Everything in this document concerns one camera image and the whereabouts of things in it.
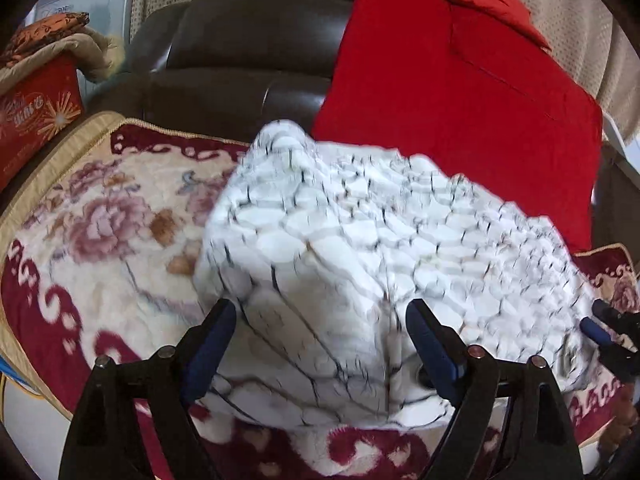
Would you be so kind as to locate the floral plush blanket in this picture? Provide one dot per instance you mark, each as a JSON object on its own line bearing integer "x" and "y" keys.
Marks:
{"x": 100, "y": 240}

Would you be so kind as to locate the beige quilted jacket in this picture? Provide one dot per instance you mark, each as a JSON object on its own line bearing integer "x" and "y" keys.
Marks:
{"x": 95, "y": 55}

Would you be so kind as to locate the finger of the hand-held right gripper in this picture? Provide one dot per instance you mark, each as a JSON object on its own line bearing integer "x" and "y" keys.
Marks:
{"x": 595, "y": 330}

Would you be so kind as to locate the white black-veined print coat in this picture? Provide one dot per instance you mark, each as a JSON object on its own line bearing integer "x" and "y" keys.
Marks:
{"x": 350, "y": 260}

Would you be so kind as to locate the red folded quilt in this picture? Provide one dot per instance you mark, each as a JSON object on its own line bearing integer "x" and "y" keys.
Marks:
{"x": 450, "y": 125}

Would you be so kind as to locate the red gift box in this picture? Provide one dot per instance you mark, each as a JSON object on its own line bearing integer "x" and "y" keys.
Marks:
{"x": 35, "y": 120}

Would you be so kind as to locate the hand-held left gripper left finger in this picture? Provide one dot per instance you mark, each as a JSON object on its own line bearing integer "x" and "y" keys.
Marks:
{"x": 210, "y": 350}

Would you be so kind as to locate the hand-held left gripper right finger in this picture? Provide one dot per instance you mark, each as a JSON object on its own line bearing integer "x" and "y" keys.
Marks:
{"x": 432, "y": 350}

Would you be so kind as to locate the orange patterned folded cloth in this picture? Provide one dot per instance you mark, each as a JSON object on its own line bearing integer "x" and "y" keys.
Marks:
{"x": 45, "y": 32}

